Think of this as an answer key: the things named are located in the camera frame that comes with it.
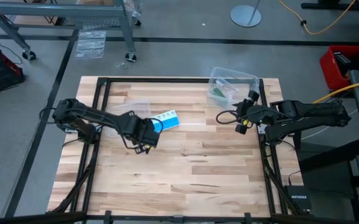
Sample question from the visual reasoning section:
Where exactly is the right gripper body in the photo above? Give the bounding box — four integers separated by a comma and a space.
233, 100, 276, 127

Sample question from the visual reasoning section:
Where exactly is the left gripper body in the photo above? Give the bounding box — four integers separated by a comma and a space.
122, 111, 164, 147

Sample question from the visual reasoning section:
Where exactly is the clear plastic bin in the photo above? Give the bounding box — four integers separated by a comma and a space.
208, 67, 261, 109

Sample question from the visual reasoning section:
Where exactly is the clear zip plastic bag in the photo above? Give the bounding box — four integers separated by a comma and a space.
212, 77, 241, 105

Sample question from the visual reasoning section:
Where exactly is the blue white pill organizer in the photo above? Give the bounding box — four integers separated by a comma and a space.
149, 110, 180, 133

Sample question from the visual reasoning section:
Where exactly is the clear plastic bin lid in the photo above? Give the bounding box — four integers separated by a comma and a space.
107, 100, 152, 138

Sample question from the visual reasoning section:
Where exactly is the round grey stand base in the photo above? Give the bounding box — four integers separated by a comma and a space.
230, 0, 263, 28

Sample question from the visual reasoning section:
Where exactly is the red plastic crate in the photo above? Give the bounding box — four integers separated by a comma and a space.
319, 45, 359, 91

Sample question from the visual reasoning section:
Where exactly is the black rectangular device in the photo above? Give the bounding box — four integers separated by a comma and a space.
333, 51, 352, 74

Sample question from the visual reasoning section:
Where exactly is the clear plastic sheet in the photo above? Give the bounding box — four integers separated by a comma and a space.
75, 30, 107, 60

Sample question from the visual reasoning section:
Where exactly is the grey metal cart with casters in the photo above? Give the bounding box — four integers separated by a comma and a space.
0, 0, 142, 62

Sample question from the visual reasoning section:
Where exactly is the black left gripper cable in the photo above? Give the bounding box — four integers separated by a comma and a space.
121, 117, 165, 151

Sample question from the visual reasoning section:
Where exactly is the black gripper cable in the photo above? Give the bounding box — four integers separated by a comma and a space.
121, 117, 165, 151
215, 110, 240, 125

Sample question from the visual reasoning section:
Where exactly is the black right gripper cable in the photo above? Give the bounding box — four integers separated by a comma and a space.
215, 110, 240, 125

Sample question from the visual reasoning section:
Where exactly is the black aluminium table frame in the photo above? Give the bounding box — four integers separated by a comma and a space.
0, 77, 359, 224

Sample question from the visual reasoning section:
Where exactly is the white cable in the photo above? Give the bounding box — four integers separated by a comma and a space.
300, 108, 359, 141

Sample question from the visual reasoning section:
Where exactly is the black Netgear network switch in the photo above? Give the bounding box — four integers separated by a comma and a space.
284, 185, 313, 211

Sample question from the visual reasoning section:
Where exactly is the yellow floor cable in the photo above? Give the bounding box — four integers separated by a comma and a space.
278, 0, 359, 35

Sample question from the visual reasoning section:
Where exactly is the hanging yellow cable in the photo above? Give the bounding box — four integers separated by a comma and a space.
312, 77, 359, 104

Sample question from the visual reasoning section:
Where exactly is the black desk frame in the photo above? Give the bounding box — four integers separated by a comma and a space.
300, 0, 359, 43

